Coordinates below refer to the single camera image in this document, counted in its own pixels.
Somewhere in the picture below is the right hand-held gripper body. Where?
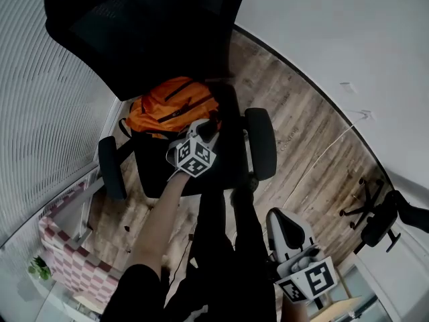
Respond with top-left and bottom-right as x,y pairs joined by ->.
273,235 -> 338,304

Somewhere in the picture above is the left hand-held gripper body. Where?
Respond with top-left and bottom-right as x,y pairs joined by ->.
166,133 -> 219,180

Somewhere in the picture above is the orange bag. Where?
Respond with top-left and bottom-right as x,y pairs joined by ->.
119,76 -> 223,140

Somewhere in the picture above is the black office chair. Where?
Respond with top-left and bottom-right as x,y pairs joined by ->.
43,0 -> 278,201

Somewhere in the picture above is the person's right forearm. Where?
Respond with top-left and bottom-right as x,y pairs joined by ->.
280,293 -> 311,322

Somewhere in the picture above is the person's left forearm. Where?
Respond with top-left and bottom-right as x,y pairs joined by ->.
126,171 -> 192,281

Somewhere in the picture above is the black swivel chair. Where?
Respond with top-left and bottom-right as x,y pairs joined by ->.
339,176 -> 429,254

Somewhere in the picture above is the light wooden box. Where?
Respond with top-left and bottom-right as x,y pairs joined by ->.
310,295 -> 365,322

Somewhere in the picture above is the person's black clothing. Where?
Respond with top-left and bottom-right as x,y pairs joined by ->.
100,182 -> 279,322

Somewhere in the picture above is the white window blind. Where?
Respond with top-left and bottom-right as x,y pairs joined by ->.
0,0 -> 118,244

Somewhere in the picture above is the green potted plant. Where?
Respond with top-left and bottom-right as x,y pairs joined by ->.
27,256 -> 53,281

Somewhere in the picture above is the white floor cable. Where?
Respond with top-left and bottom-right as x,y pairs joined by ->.
283,114 -> 369,209

